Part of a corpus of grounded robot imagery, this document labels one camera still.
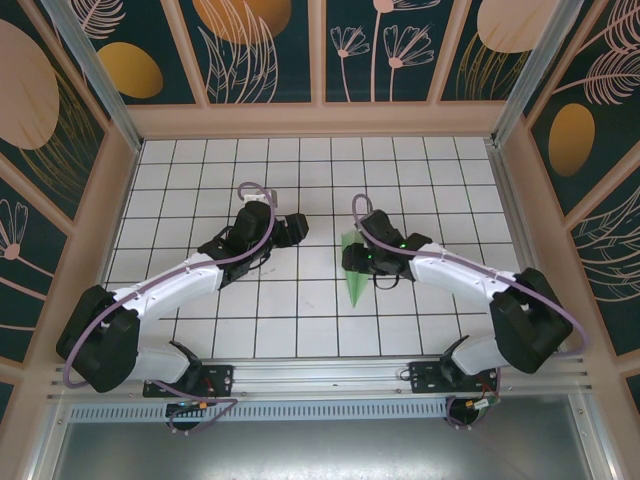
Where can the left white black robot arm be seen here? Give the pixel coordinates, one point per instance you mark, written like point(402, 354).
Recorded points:
point(170, 290)

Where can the light green cloth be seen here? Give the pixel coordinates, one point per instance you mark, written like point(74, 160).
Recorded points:
point(356, 287)

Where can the aluminium side rail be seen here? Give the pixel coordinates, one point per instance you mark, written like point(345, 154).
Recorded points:
point(520, 250)

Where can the grey metal sheet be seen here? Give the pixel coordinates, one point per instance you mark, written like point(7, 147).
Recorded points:
point(320, 450)

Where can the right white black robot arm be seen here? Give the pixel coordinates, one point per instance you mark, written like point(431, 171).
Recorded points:
point(450, 272)

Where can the aluminium corner post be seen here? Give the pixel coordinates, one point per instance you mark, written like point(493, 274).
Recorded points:
point(530, 70)
point(95, 70)

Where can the aluminium mounting rail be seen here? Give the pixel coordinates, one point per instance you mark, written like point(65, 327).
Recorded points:
point(320, 375)

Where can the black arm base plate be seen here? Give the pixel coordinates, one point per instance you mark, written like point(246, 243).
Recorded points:
point(425, 377)
point(220, 380)

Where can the small controller board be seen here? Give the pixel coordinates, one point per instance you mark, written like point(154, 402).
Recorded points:
point(192, 406)
point(482, 403)

